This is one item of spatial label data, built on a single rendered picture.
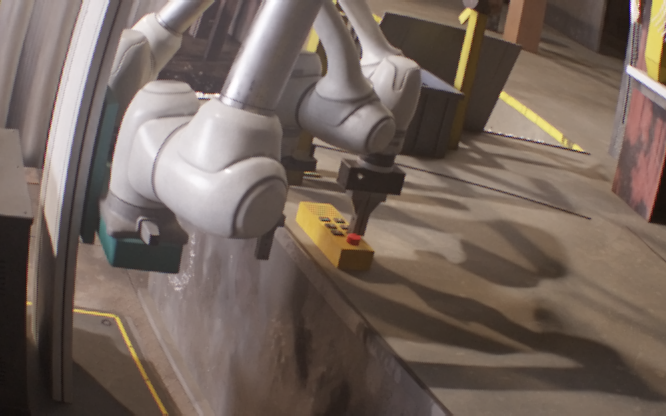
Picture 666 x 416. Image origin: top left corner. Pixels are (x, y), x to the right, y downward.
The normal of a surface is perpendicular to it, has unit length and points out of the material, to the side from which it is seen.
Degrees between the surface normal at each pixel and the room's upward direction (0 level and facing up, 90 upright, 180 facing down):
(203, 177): 69
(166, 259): 90
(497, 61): 108
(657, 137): 90
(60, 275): 90
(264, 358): 90
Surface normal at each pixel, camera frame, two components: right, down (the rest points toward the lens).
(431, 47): 0.32, 0.67
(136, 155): -0.59, 0.10
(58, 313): 0.40, 0.40
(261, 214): 0.69, 0.49
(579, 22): -0.89, -0.08
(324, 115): -0.64, 0.32
